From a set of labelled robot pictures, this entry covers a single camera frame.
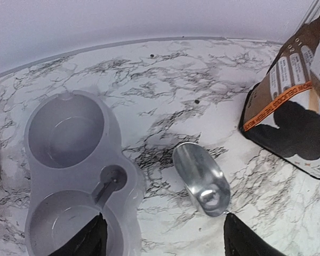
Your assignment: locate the brown dog food bag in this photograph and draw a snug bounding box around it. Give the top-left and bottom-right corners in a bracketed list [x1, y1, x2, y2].
[238, 15, 320, 179]

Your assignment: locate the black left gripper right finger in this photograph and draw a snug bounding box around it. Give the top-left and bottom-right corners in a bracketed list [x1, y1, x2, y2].
[223, 213, 285, 256]

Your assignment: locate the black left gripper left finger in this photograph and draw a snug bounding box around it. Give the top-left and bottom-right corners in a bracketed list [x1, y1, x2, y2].
[50, 213, 108, 256]

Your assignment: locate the metal food scoop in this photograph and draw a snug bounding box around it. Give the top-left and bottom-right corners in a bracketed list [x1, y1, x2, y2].
[172, 142, 231, 217]

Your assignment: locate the grey double pet bowl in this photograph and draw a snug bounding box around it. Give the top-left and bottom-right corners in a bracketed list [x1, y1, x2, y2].
[24, 91, 146, 255]

